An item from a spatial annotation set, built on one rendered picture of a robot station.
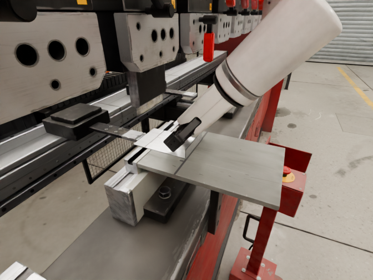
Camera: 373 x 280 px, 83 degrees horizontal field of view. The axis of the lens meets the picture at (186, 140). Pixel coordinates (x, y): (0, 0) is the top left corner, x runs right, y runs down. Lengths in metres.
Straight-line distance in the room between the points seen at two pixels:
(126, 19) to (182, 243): 0.38
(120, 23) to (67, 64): 0.11
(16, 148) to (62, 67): 0.40
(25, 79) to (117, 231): 0.34
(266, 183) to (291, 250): 1.23
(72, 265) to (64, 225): 1.32
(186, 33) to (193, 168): 0.28
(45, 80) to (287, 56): 0.28
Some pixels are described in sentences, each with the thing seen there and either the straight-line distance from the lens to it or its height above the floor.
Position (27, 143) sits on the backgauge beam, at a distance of 0.64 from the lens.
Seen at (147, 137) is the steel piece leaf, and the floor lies 1.00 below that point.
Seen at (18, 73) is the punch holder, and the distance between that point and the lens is 0.23.
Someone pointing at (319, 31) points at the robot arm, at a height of 1.23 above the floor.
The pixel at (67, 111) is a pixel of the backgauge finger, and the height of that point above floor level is 1.03.
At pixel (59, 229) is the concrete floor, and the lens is 1.78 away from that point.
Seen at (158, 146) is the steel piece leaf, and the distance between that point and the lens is 0.47.
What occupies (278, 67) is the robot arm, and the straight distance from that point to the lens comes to 0.33.
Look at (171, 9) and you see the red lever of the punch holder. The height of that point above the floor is 1.26.
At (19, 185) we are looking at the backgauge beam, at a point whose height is 0.93.
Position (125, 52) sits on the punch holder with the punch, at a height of 1.21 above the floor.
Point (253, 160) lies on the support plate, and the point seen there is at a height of 1.00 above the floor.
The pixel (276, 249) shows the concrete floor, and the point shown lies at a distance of 1.58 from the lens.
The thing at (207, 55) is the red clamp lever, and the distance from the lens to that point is 0.54.
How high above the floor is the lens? 1.25
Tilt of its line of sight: 31 degrees down
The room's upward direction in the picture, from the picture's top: straight up
